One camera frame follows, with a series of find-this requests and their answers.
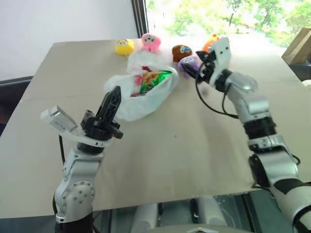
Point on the dark window frame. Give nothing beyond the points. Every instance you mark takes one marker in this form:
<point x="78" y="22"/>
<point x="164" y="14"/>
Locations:
<point x="139" y="17"/>

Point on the brown plush toy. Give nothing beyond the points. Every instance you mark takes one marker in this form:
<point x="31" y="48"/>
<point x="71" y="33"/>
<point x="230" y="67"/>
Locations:
<point x="181" y="52"/>

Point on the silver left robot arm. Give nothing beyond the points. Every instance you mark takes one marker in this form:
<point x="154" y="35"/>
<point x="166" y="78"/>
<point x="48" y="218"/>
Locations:
<point x="77" y="184"/>

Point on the white printed plastic bag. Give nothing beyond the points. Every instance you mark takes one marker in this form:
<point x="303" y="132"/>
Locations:
<point x="150" y="102"/>

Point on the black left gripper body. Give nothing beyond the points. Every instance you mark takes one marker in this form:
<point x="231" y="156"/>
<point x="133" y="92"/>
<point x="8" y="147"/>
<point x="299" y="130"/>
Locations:
<point x="99" y="129"/>

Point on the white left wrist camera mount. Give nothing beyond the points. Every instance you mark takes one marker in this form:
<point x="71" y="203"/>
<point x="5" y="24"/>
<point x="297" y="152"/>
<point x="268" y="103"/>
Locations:
<point x="60" y="120"/>

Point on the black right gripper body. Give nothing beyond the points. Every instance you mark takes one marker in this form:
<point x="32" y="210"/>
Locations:
<point x="207" y="70"/>

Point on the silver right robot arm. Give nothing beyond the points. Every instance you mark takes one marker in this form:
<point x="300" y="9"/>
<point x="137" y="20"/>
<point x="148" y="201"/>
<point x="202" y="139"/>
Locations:
<point x="267" y="150"/>

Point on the grey rounded shape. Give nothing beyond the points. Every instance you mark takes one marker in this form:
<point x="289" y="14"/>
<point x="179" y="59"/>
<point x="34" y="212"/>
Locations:
<point x="145" y="217"/>

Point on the orange plush toy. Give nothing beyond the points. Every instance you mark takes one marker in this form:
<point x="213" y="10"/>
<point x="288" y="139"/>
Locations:
<point x="209" y="43"/>

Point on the silver robot torso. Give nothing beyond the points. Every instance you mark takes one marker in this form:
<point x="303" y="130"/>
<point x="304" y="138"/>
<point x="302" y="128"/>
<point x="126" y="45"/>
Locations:
<point x="200" y="229"/>

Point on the purple plush toy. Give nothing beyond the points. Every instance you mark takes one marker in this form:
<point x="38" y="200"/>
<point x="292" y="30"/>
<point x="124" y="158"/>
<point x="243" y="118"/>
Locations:
<point x="192" y="60"/>

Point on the green chips bag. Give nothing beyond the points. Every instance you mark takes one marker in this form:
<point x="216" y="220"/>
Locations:
<point x="155" y="80"/>

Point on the yellow plush toy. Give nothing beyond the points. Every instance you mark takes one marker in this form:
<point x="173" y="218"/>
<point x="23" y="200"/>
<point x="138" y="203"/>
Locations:
<point x="124" y="47"/>

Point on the brown cardboard box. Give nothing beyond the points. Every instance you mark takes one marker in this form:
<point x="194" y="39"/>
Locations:
<point x="300" y="47"/>

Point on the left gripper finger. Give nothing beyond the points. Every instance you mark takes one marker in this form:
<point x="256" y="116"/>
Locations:
<point x="104" y="109"/>
<point x="114" y="104"/>

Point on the dark furniture beside table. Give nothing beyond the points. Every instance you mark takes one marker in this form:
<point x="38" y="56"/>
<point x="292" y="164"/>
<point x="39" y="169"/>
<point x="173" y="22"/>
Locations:
<point x="12" y="102"/>

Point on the pink plush toy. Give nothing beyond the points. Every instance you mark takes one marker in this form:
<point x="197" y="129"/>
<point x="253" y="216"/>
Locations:
<point x="150" y="42"/>

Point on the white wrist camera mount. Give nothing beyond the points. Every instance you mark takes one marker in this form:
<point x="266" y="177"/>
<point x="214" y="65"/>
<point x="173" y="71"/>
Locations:
<point x="222" y="54"/>
<point x="60" y="120"/>

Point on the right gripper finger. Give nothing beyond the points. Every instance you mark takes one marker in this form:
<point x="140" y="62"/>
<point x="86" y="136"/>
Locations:
<point x="193" y="71"/>
<point x="202" y="55"/>

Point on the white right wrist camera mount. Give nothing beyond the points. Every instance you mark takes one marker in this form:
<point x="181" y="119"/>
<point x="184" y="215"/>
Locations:
<point x="222" y="54"/>

